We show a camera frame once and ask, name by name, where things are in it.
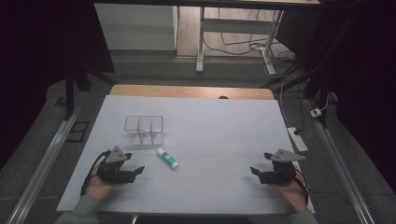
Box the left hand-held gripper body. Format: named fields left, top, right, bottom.
left=96, top=146, right=137, bottom=185

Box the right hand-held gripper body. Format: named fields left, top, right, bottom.
left=258, top=148, right=306, bottom=185

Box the clear plastic organizer box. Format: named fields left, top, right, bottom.
left=123, top=115, right=166, bottom=147

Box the green white glue stick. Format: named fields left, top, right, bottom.
left=156, top=147, right=180, bottom=171

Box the person's right hand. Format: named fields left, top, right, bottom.
left=269, top=169, right=309, bottom=214

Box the person's left hand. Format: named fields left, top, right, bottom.
left=84, top=163, right=125, bottom=202

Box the white power strip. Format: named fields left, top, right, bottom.
left=287, top=126, right=309, bottom=153

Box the white table cover sheet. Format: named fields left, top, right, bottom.
left=56, top=94, right=316, bottom=217

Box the black stand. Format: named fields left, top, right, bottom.
left=261, top=12, right=353, bottom=129
left=63, top=60, right=117, bottom=121

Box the dark curtain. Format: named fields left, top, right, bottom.
left=0, top=0, right=116, bottom=171
left=275, top=0, right=396, bottom=194

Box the white cabinet panel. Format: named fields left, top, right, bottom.
left=93, top=3, right=179, bottom=51

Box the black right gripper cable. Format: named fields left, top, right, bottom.
left=292, top=167, right=310, bottom=207

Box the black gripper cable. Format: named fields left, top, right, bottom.
left=79, top=149, right=112, bottom=197
left=292, top=167, right=310, bottom=207

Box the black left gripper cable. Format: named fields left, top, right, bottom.
left=79, top=149, right=112, bottom=197

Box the black plug with cable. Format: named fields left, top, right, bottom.
left=292, top=81, right=306, bottom=136

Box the black floor frame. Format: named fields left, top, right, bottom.
left=66, top=120, right=91, bottom=144

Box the metal floor rail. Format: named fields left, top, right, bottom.
left=305, top=99, right=376, bottom=224
left=6, top=106, right=82, bottom=224

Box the tangle of floor cables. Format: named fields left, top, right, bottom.
left=203, top=7, right=297, bottom=79

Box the white desk frame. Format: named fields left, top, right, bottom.
left=195, top=6, right=285, bottom=77

